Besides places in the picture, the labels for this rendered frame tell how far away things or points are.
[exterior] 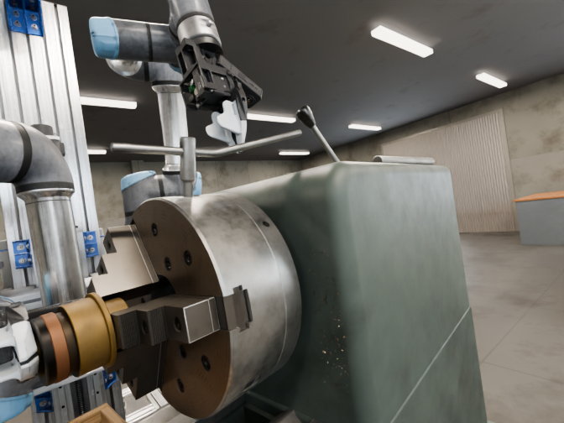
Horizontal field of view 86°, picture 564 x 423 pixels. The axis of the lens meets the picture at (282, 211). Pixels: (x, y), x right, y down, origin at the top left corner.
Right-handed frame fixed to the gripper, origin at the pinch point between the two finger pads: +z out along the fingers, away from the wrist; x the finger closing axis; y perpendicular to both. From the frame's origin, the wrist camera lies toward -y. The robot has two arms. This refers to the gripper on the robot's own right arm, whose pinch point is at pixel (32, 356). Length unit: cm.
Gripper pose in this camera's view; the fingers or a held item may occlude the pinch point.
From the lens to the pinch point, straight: 42.4
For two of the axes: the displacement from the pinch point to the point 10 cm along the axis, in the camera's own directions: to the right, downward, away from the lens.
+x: -1.5, -9.9, 0.0
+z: 7.1, -1.1, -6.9
